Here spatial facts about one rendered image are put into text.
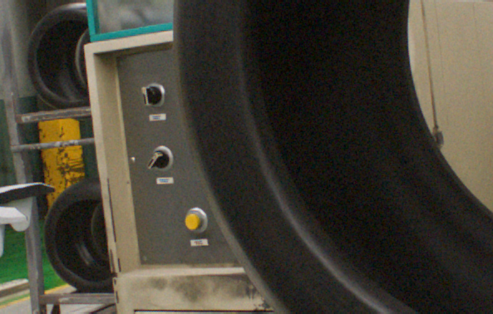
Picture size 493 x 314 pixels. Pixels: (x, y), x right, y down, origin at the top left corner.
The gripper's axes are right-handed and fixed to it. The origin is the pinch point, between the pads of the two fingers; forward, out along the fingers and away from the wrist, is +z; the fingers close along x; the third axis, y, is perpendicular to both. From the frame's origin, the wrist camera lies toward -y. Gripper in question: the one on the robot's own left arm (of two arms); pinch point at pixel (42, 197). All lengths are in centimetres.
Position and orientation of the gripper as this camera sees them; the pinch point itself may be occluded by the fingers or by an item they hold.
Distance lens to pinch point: 136.8
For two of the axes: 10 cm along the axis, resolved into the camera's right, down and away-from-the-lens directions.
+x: -0.6, 2.0, -9.8
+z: 9.9, -1.1, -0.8
